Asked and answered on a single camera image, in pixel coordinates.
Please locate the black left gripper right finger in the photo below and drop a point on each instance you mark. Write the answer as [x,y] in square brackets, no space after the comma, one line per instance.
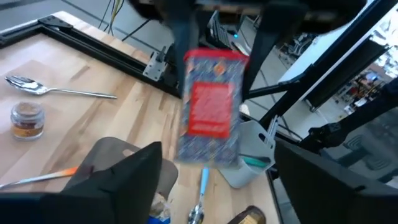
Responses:
[311,193]

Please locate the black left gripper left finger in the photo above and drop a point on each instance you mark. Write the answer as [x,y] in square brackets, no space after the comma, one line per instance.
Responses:
[130,193]

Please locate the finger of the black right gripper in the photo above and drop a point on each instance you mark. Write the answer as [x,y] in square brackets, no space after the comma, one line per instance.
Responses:
[183,37]
[267,37]

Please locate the blue white ramen packet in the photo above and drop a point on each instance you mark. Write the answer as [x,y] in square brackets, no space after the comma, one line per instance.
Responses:
[160,219]

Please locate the yellow lidded dark spice jar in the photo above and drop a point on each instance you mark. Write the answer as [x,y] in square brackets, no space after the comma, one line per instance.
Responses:
[248,217]

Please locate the red lidded spice tin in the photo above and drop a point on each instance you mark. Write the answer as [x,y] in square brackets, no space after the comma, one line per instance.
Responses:
[211,109]

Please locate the white plastic bin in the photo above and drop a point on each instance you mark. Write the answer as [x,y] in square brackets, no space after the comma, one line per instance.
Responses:
[248,137]

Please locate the small glass spice jar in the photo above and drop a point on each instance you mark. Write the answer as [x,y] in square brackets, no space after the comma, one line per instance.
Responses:
[27,124]

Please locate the large silver spoon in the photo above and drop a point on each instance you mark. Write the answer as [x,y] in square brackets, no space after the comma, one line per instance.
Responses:
[28,86]

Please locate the clear plastic utensil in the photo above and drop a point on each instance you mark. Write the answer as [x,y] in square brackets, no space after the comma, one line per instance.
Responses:
[273,130]

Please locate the silver frame bracket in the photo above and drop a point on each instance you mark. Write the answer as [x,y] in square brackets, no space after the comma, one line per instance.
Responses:
[154,68]

